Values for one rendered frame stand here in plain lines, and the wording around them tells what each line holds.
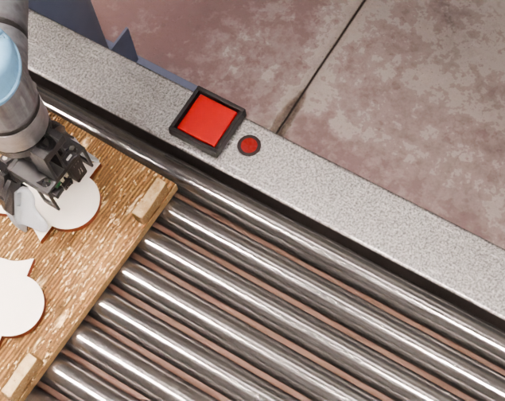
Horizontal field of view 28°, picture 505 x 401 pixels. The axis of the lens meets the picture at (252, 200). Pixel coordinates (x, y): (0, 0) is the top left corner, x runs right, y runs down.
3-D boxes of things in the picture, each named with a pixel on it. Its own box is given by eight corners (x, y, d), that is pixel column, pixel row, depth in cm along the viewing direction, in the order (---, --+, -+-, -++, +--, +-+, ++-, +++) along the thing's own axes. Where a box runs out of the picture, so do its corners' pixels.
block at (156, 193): (160, 184, 129) (157, 175, 127) (171, 191, 129) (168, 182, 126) (134, 220, 128) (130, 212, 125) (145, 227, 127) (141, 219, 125)
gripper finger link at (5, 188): (5, 221, 122) (8, 168, 116) (-5, 216, 122) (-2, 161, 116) (30, 202, 125) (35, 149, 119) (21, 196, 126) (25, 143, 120)
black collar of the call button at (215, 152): (200, 91, 137) (198, 84, 135) (246, 114, 135) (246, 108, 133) (169, 134, 135) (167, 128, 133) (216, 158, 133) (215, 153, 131)
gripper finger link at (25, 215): (37, 260, 125) (42, 207, 119) (1, 237, 126) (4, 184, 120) (54, 247, 127) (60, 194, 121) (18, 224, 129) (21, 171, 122)
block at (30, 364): (34, 355, 121) (28, 349, 119) (46, 363, 121) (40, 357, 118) (3, 396, 120) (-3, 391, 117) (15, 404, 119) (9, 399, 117)
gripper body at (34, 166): (58, 215, 119) (31, 173, 108) (3, 181, 122) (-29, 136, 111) (96, 165, 122) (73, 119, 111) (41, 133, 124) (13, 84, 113)
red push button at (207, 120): (201, 98, 137) (200, 92, 135) (238, 117, 135) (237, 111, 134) (177, 132, 135) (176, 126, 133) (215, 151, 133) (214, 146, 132)
